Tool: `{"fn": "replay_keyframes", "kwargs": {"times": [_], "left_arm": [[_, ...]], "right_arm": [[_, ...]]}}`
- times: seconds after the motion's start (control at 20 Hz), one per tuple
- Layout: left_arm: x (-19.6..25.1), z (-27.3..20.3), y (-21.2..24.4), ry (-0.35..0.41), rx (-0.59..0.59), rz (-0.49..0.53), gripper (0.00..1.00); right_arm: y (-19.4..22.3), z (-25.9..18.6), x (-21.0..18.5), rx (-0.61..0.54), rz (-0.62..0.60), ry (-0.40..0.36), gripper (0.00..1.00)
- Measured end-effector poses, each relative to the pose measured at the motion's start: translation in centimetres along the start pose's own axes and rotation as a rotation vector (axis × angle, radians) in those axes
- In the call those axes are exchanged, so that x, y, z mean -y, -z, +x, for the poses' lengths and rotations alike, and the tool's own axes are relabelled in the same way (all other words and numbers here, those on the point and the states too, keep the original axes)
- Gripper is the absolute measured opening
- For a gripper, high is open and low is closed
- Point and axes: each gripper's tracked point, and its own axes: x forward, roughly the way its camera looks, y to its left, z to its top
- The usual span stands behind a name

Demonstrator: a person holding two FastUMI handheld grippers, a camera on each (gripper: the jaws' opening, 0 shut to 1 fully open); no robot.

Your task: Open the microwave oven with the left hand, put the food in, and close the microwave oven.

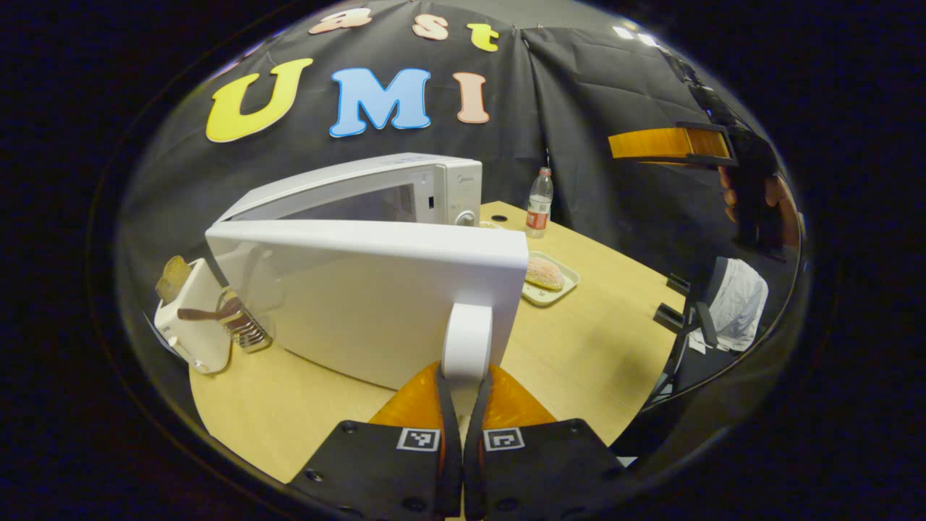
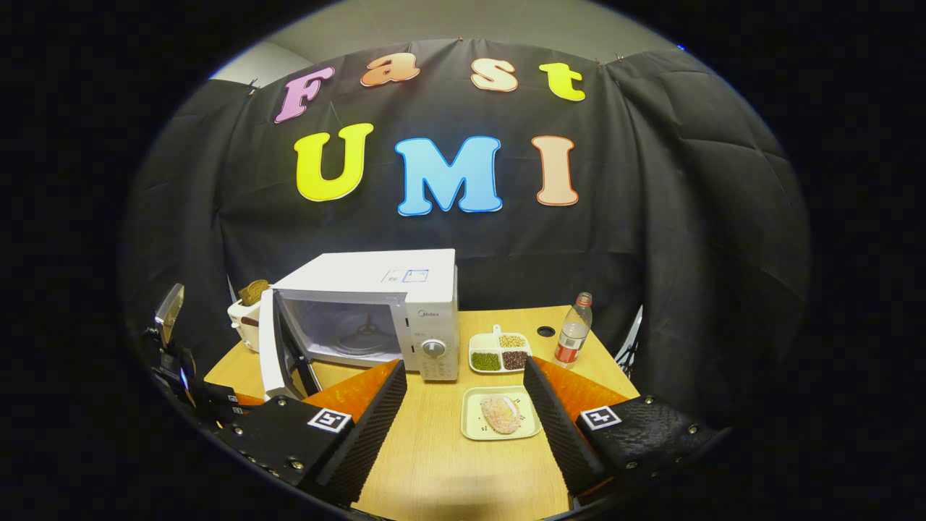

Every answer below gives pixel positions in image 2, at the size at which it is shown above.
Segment white microwave oven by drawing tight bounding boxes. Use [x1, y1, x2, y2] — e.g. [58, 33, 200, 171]
[258, 249, 461, 400]

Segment black backdrop cloth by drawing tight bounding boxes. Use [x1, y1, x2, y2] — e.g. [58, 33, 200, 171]
[123, 38, 811, 428]

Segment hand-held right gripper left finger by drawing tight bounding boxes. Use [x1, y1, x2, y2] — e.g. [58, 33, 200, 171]
[217, 360, 408, 506]

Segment white board edge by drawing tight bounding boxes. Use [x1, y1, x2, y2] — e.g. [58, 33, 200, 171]
[615, 304, 645, 377]

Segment divided dish with beans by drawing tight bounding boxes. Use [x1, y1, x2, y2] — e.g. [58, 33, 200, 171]
[468, 325, 532, 375]

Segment pale green square plate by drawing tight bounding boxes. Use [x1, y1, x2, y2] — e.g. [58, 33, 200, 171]
[461, 386, 543, 441]

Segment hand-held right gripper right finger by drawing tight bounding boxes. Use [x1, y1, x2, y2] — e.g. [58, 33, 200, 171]
[522, 356, 731, 500]

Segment white toaster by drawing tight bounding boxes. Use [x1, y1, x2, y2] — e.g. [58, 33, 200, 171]
[227, 293, 263, 353]

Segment clear plastic water bottle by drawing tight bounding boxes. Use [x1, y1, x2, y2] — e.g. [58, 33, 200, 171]
[554, 292, 593, 366]

